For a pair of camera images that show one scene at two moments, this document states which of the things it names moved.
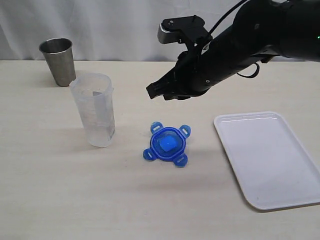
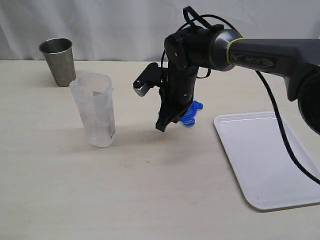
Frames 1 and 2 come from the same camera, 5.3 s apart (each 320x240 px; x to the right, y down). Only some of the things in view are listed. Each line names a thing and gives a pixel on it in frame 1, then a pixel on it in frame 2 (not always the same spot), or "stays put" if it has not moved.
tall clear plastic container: (94, 94) stays put
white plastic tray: (272, 167) stays put
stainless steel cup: (59, 53) stays put
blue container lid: (168, 142) to (188, 120)
